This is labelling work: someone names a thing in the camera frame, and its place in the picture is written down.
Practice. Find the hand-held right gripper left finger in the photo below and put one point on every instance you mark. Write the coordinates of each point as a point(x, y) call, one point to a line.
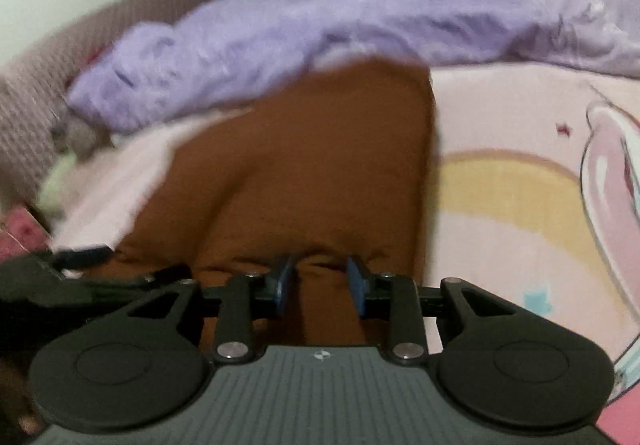
point(284, 286)

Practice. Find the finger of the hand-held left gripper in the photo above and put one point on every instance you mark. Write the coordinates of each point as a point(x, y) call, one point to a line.
point(135, 277)
point(85, 256)

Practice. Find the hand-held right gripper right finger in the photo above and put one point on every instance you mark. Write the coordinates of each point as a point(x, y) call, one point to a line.
point(356, 291)

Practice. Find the brown garment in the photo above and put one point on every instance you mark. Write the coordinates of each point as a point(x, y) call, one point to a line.
point(300, 150)

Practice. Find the pink patterned cloth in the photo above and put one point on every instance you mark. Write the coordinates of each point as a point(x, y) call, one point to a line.
point(20, 235)

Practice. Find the pale green cloth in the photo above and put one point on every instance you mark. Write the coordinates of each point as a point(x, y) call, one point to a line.
point(57, 182)

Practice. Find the pink printed bed sheet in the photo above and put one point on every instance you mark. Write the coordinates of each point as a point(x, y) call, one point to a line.
point(500, 125)

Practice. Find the purple duvet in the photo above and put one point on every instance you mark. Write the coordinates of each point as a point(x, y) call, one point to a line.
point(350, 20)

